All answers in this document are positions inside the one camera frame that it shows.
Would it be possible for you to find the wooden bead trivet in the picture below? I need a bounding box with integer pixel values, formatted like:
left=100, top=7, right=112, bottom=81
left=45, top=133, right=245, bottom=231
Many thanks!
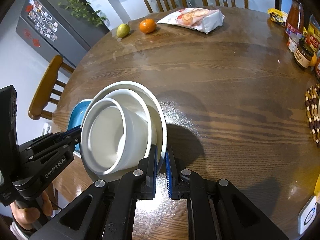
left=304, top=83, right=320, bottom=147

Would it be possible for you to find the blue dish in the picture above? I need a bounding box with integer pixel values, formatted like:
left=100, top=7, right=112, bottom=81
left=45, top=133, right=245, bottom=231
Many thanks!
left=67, top=99, right=92, bottom=158

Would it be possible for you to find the wooden chair left side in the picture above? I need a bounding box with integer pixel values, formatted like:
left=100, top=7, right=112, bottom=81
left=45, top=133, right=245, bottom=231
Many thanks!
left=28, top=55, right=74, bottom=120

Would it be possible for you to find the bread bag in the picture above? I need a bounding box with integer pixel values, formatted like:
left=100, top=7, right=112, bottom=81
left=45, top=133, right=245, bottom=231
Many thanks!
left=157, top=8, right=225, bottom=34

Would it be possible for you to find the yellow cap vinegar bottle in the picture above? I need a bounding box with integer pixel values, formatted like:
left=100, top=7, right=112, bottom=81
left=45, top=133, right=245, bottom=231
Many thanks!
left=305, top=15, right=320, bottom=54

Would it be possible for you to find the small white deep bowl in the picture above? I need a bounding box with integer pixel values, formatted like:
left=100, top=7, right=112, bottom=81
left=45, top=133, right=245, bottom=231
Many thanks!
left=80, top=98, right=126, bottom=175

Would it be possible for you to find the grey refrigerator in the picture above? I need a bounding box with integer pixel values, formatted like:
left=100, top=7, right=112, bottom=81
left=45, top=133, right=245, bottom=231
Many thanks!
left=16, top=0, right=109, bottom=69

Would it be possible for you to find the red sauce bottle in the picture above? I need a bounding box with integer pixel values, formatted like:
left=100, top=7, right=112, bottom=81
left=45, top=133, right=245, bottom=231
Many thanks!
left=284, top=0, right=304, bottom=40

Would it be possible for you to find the person left hand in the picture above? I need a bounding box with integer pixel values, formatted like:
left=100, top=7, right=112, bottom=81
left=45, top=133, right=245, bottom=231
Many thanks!
left=10, top=191, right=53, bottom=230

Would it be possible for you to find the brown sauce jar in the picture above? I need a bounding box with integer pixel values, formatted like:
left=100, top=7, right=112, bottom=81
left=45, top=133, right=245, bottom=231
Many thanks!
left=294, top=38, right=314, bottom=69

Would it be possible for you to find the hanging green vine plant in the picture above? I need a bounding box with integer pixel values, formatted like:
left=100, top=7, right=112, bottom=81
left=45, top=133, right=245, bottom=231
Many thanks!
left=57, top=0, right=107, bottom=27

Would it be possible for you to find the orange mandarin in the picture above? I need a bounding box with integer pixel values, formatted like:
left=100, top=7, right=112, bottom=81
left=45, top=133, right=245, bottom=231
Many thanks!
left=139, top=18, right=157, bottom=34

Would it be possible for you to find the red lid chili jar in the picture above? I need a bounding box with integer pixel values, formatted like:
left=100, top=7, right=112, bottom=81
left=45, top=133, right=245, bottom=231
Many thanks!
left=314, top=58, right=320, bottom=81

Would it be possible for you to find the large grey bowl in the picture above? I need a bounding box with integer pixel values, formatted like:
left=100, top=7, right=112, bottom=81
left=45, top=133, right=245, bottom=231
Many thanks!
left=81, top=81, right=168, bottom=180

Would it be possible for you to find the white medium bowl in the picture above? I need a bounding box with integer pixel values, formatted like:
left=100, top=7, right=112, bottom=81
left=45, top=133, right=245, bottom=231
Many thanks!
left=85, top=88, right=153, bottom=173

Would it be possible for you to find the yellow snack packet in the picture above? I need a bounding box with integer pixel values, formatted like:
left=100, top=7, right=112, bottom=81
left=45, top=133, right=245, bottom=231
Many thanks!
left=267, top=8, right=288, bottom=27

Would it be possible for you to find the small white red jar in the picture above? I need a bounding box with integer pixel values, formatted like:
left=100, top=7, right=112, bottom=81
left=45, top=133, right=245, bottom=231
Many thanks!
left=287, top=37, right=299, bottom=53

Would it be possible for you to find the green pear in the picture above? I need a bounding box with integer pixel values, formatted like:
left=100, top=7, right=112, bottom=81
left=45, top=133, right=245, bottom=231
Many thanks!
left=116, top=24, right=131, bottom=38

